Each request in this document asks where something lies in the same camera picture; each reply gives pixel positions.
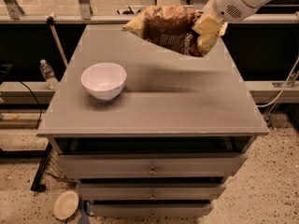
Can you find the top grey drawer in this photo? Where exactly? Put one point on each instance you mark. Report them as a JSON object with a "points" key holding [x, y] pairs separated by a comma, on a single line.
{"points": [[152, 166]]}

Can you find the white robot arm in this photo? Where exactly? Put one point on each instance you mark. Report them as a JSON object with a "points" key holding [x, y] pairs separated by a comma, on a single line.
{"points": [[234, 10]]}

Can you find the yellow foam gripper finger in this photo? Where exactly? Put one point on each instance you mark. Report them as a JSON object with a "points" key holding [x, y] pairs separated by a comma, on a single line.
{"points": [[205, 43], [207, 22]]}

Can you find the clear plastic water bottle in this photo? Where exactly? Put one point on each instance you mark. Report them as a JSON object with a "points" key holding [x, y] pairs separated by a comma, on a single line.
{"points": [[48, 75]]}

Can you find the bottom grey drawer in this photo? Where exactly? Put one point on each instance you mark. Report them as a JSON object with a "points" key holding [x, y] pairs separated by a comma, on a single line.
{"points": [[152, 210]]}

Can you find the grey drawer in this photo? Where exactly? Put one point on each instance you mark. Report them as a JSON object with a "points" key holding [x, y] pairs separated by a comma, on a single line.
{"points": [[152, 166], [151, 192], [152, 210]]}

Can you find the grey drawer cabinet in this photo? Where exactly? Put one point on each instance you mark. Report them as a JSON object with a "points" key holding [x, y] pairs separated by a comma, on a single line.
{"points": [[170, 105]]}

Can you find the black metal stand leg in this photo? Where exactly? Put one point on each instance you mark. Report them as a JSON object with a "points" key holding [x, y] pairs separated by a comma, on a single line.
{"points": [[37, 186]]}

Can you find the wooden stick with black tape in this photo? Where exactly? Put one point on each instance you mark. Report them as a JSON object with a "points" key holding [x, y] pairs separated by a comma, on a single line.
{"points": [[50, 23]]}

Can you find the white bowl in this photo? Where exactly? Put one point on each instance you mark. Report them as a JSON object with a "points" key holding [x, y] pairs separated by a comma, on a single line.
{"points": [[104, 81]]}

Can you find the brown chip bag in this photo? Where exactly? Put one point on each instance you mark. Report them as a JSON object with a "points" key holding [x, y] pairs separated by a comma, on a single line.
{"points": [[169, 27]]}

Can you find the middle grey drawer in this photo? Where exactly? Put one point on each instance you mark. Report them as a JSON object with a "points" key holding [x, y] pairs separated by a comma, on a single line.
{"points": [[151, 192]]}

